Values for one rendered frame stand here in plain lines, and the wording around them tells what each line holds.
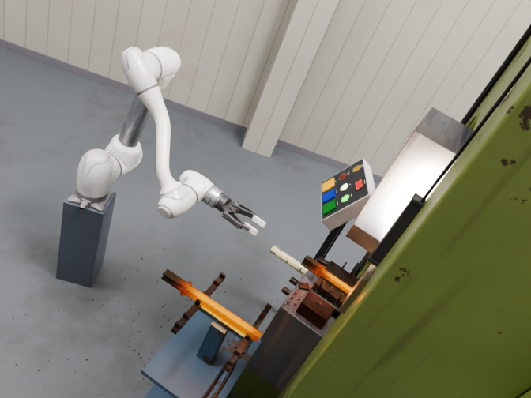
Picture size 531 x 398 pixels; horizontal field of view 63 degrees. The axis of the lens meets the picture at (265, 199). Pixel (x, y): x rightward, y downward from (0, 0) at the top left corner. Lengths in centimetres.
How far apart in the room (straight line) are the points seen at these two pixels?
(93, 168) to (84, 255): 58
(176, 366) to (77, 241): 107
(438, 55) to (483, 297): 345
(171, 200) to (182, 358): 62
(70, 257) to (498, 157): 220
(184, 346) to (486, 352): 106
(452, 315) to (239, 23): 344
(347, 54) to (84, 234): 284
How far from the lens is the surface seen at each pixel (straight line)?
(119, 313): 270
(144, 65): 194
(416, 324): 125
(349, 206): 215
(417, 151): 140
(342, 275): 194
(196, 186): 194
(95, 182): 227
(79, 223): 245
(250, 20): 418
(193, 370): 175
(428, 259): 113
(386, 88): 443
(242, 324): 157
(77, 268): 270
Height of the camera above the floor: 221
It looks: 35 degrees down
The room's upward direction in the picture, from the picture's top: 25 degrees clockwise
